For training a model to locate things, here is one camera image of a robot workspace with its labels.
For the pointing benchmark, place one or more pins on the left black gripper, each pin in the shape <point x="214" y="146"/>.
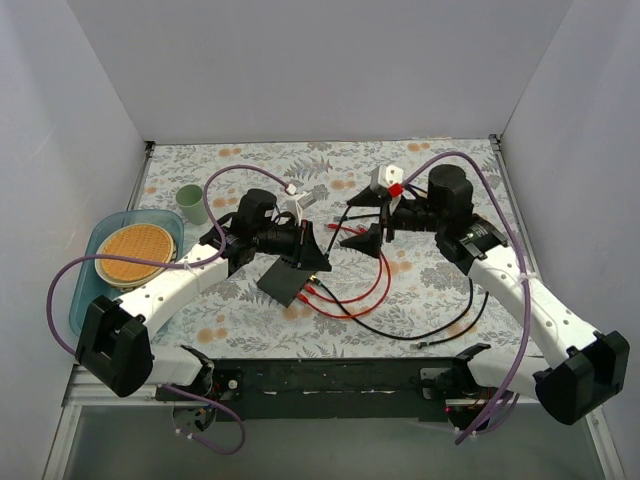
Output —
<point x="305" y="244"/>

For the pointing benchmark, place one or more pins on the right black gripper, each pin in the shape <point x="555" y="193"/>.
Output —
<point x="388" y="218"/>

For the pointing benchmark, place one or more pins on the black network switch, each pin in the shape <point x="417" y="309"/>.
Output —
<point x="282" y="282"/>

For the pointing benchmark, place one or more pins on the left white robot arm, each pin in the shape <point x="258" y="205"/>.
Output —
<point x="115" y="343"/>

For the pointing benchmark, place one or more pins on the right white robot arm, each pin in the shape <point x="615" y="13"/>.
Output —
<point x="579" y="368"/>

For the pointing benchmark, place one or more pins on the floral tablecloth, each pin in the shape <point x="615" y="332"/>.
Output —
<point x="421" y="294"/>

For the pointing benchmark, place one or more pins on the green plastic cup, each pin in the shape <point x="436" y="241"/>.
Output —
<point x="189" y="199"/>

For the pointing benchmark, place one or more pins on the orange woven plate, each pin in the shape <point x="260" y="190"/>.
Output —
<point x="141" y="241"/>

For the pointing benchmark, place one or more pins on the teal plastic tray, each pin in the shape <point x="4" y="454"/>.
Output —
<point x="89" y="284"/>

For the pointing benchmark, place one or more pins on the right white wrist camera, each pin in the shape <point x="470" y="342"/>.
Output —
<point x="387" y="183"/>

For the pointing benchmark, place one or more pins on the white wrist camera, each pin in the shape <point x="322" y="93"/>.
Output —
<point x="297" y="201"/>
<point x="387" y="183"/>

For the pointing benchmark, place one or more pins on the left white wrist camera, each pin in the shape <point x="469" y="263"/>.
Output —
<point x="297" y="201"/>

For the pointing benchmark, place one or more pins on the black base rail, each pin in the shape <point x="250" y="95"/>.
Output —
<point x="422" y="388"/>

